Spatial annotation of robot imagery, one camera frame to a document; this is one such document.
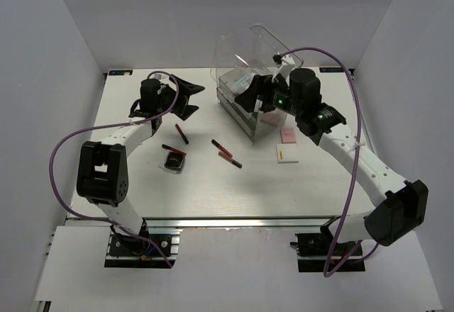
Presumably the blue table label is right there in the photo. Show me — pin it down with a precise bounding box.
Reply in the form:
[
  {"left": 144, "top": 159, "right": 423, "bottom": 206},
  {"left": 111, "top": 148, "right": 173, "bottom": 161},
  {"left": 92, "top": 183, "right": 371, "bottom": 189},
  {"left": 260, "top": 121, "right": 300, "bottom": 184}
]
[
  {"left": 319, "top": 67, "right": 344, "bottom": 73},
  {"left": 108, "top": 69, "right": 133, "bottom": 77}
]

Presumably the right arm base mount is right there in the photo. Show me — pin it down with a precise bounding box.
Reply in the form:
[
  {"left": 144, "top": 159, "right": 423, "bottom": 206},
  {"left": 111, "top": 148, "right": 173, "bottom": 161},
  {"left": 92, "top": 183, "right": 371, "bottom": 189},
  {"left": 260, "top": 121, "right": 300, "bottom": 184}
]
[{"left": 289, "top": 232, "right": 366, "bottom": 274}]

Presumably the red lip gloss black cap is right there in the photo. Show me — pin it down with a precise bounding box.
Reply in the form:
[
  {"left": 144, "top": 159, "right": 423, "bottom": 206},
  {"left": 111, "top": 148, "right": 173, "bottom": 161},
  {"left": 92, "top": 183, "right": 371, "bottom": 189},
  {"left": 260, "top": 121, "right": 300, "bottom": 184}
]
[{"left": 211, "top": 139, "right": 233, "bottom": 158}]

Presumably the clear packet blue label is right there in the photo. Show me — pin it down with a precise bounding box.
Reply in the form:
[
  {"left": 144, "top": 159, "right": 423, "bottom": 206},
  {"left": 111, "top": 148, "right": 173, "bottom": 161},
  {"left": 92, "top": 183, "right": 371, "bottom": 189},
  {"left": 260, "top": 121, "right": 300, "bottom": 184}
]
[{"left": 231, "top": 75, "right": 251, "bottom": 95}]

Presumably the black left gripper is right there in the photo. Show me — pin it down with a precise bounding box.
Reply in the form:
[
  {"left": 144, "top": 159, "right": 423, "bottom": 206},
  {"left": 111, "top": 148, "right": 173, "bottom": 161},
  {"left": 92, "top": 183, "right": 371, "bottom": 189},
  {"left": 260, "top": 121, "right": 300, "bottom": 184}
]
[{"left": 156, "top": 75, "right": 204, "bottom": 121}]

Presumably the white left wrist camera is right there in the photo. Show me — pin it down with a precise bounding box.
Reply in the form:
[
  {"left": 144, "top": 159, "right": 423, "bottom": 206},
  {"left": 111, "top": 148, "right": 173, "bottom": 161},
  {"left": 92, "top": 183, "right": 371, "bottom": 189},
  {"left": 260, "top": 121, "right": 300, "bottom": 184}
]
[{"left": 150, "top": 73, "right": 169, "bottom": 82}]

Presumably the white box yellow label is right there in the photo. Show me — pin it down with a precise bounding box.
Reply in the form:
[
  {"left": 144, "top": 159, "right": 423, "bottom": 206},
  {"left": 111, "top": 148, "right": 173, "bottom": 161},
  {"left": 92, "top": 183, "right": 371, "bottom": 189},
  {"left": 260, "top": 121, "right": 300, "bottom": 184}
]
[{"left": 276, "top": 144, "right": 299, "bottom": 164}]

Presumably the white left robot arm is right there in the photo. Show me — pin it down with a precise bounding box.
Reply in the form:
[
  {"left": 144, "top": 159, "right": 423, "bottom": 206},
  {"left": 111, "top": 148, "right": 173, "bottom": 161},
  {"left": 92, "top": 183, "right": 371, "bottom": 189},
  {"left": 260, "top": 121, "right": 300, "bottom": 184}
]
[{"left": 76, "top": 74, "right": 205, "bottom": 255}]

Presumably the red lip gloss tube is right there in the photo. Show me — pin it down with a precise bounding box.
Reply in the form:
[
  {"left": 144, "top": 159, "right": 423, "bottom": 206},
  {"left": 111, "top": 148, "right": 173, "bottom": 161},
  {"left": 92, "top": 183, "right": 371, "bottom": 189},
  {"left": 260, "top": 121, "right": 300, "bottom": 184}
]
[{"left": 218, "top": 152, "right": 243, "bottom": 169}]

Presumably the short red lip pencil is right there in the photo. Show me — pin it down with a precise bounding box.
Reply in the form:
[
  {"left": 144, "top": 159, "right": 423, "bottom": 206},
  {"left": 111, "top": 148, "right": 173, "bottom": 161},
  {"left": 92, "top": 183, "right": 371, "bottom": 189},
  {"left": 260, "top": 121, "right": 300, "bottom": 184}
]
[{"left": 161, "top": 144, "right": 182, "bottom": 152}]

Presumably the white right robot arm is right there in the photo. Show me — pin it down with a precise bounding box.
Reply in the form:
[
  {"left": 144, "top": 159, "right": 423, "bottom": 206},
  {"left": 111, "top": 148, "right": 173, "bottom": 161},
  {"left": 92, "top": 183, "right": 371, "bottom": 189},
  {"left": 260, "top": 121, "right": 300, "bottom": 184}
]
[{"left": 234, "top": 68, "right": 428, "bottom": 255}]

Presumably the blue table label left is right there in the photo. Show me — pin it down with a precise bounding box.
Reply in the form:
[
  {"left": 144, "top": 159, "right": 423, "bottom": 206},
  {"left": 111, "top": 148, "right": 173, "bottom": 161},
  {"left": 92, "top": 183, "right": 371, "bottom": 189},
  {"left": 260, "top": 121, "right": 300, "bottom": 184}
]
[{"left": 108, "top": 69, "right": 133, "bottom": 77}]

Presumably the pink makeup box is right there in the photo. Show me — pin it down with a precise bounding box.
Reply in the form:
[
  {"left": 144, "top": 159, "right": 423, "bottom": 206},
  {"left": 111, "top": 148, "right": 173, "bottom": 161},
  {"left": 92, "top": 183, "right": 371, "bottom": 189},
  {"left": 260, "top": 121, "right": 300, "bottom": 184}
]
[{"left": 280, "top": 127, "right": 297, "bottom": 144}]

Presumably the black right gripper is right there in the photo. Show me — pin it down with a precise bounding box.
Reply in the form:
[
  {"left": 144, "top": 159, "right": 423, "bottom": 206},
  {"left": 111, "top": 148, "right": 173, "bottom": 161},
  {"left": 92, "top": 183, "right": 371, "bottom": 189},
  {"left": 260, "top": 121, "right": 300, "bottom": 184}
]
[{"left": 233, "top": 73, "right": 301, "bottom": 118}]

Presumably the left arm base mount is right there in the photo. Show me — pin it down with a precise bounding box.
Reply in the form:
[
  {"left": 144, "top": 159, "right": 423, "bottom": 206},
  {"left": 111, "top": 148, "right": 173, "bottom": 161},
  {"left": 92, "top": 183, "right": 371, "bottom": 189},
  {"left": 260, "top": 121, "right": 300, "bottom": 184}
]
[{"left": 104, "top": 225, "right": 179, "bottom": 269}]

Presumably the aluminium table edge rail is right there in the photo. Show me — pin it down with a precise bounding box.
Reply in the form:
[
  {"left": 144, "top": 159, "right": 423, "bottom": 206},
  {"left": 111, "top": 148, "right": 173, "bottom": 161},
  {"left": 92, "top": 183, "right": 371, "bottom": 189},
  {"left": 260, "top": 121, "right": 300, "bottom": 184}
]
[{"left": 63, "top": 215, "right": 402, "bottom": 233}]

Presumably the clear acrylic makeup organizer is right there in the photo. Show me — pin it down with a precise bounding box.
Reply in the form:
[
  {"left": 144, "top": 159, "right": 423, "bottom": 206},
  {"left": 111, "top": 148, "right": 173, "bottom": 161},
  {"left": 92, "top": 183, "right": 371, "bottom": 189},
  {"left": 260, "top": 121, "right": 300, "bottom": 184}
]
[{"left": 211, "top": 24, "right": 288, "bottom": 144}]

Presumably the black square compact case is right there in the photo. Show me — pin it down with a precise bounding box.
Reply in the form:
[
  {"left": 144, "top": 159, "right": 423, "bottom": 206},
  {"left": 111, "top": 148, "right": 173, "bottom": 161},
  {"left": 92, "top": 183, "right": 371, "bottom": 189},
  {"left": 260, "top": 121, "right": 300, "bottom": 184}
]
[{"left": 164, "top": 151, "right": 186, "bottom": 173}]

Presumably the blue table label right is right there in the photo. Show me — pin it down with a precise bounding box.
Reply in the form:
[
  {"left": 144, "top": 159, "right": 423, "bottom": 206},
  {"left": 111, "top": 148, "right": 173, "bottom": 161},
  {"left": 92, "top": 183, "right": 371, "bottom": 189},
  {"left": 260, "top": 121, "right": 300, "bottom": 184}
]
[{"left": 319, "top": 67, "right": 344, "bottom": 73}]

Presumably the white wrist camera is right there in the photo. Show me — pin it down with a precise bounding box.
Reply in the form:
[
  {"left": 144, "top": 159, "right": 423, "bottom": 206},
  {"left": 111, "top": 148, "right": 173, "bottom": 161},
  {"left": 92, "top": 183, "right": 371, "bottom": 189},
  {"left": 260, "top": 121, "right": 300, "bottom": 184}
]
[
  {"left": 272, "top": 54, "right": 296, "bottom": 79},
  {"left": 150, "top": 73, "right": 169, "bottom": 82}
]

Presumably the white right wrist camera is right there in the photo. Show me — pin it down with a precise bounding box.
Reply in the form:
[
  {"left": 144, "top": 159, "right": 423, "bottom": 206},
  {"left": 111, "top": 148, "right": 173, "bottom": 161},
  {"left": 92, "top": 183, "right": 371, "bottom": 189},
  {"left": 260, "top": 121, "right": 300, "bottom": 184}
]
[{"left": 272, "top": 54, "right": 296, "bottom": 79}]

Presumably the dark red lipstick tube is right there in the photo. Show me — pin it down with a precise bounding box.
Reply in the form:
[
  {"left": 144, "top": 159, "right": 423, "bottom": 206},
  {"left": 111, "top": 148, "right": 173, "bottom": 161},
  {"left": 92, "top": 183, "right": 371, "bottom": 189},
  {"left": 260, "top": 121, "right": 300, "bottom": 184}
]
[{"left": 175, "top": 123, "right": 189, "bottom": 145}]

